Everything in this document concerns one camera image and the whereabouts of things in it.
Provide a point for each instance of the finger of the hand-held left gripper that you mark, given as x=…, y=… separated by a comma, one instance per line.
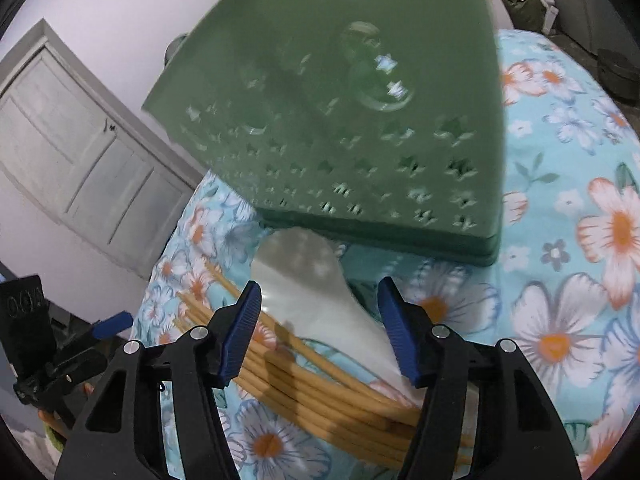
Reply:
x=112, y=326

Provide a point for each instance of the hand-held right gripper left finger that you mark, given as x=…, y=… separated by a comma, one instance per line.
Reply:
x=239, y=332

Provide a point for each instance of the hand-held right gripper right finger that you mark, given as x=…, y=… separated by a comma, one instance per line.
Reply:
x=400, y=332

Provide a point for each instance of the bundle of yellow chopsticks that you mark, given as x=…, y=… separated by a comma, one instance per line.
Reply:
x=300, y=375

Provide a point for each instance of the green perforated plastic basket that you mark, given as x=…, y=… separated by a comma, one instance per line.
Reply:
x=325, y=125

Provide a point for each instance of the white panelled door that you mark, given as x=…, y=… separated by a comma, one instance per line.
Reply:
x=85, y=160

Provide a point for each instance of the blue floral cloth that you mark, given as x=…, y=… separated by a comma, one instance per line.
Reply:
x=560, y=240

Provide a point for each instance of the dark round object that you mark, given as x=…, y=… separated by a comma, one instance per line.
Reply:
x=175, y=52

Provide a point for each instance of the dark green bag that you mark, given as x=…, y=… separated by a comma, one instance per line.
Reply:
x=522, y=10

